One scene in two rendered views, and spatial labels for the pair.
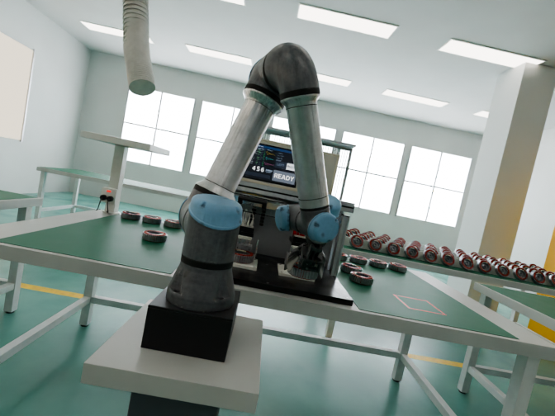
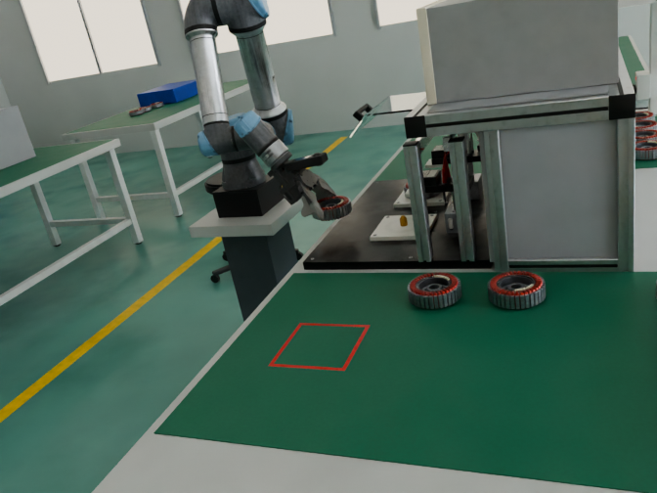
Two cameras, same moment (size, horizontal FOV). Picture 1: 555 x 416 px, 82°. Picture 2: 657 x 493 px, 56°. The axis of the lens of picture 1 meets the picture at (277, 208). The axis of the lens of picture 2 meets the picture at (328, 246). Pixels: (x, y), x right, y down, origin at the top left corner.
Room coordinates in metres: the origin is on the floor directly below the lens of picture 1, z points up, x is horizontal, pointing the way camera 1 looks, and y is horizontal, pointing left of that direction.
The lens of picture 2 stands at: (1.89, -1.59, 1.38)
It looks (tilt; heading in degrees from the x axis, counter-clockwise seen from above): 22 degrees down; 118
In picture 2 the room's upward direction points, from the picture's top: 11 degrees counter-clockwise
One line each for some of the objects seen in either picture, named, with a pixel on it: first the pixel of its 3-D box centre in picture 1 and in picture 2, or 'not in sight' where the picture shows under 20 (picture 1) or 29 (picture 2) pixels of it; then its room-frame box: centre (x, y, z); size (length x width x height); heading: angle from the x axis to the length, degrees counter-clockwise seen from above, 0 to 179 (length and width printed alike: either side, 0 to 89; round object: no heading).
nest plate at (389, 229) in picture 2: (295, 271); (404, 227); (1.36, -0.13, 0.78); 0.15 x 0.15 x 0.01; 3
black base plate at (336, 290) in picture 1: (267, 269); (420, 215); (1.37, -0.01, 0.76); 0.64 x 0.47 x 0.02; 93
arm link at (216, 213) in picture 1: (212, 226); (235, 135); (0.72, 0.13, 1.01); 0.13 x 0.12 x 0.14; 23
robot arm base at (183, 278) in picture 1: (204, 276); (240, 169); (0.71, 0.13, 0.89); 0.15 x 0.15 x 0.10
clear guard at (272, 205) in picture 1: (253, 202); (415, 111); (1.36, 0.10, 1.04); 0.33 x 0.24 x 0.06; 3
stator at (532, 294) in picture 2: (351, 268); (516, 289); (1.69, -0.45, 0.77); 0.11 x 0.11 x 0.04
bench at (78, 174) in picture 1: (129, 208); not in sight; (4.60, 2.10, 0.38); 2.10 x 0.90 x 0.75; 93
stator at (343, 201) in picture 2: (302, 270); (331, 207); (1.16, -0.14, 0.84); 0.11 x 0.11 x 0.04
